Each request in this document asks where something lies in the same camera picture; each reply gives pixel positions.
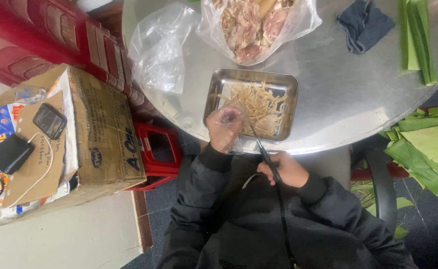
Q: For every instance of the person's left hand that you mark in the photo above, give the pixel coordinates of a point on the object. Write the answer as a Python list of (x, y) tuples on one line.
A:
[(222, 130)]

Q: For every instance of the person's right hand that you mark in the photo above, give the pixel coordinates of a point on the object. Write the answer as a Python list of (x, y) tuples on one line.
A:
[(288, 170)]

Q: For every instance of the person's left fingers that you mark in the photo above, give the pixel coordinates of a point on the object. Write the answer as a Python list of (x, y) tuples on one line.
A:
[(227, 115)]

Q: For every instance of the person's right fingers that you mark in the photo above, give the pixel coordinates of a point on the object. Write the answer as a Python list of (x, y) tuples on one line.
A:
[(268, 170)]

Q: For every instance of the black scissors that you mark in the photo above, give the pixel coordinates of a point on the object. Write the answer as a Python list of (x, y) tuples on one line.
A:
[(265, 155)]

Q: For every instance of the rectangular metal tray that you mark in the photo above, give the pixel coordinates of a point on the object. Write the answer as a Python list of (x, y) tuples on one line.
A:
[(219, 97)]

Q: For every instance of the heap of pale food strips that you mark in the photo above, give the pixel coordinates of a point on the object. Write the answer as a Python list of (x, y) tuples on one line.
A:
[(260, 104)]

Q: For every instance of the person's black jacket torso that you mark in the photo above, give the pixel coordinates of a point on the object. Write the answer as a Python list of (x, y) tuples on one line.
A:
[(249, 231)]

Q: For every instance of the red plastic stool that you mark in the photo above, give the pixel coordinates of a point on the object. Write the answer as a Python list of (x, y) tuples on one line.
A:
[(159, 149)]

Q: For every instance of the clear bag of raw meat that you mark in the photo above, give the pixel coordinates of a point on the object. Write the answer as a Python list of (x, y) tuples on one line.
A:
[(252, 26)]

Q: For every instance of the empty clear plastic bag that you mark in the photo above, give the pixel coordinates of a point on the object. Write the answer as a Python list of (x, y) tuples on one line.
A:
[(159, 48)]

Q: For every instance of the black chair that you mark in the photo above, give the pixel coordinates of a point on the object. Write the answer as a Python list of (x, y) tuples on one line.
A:
[(385, 186)]

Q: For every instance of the brown cardboard box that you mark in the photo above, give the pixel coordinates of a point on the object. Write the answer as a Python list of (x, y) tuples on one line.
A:
[(103, 134)]

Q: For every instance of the pile of green banana leaves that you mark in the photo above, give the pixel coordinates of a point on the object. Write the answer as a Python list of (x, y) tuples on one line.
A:
[(428, 145)]

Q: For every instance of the dark blue cloth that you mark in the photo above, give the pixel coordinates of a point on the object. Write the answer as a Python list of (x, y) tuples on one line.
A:
[(364, 24)]

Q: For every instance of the black smartphone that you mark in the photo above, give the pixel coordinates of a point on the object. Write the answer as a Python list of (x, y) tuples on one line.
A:
[(50, 121)]

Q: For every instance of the small crumpled clear plastic bag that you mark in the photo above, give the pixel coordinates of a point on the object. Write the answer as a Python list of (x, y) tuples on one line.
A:
[(30, 95)]

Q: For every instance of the folded green leaf strips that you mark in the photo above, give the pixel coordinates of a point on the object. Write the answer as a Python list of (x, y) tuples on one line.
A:
[(418, 37)]

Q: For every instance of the red panelled door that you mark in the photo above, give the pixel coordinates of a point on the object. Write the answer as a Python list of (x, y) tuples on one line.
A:
[(36, 33)]

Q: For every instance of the black power bank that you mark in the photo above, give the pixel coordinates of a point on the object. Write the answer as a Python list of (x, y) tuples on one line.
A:
[(10, 154)]

